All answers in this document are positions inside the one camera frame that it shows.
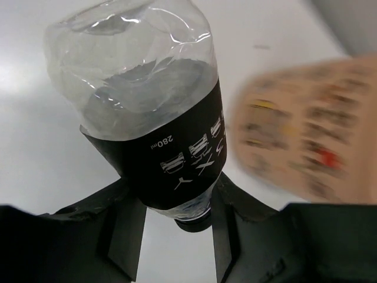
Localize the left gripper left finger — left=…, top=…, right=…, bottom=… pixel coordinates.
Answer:
left=1, top=179, right=146, bottom=282

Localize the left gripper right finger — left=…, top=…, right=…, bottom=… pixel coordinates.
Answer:
left=211, top=174, right=376, bottom=282

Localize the black label bottle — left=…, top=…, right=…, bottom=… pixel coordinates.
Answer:
left=44, top=1, right=227, bottom=232

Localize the orange plastic bin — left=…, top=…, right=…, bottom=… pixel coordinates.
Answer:
left=230, top=54, right=376, bottom=204

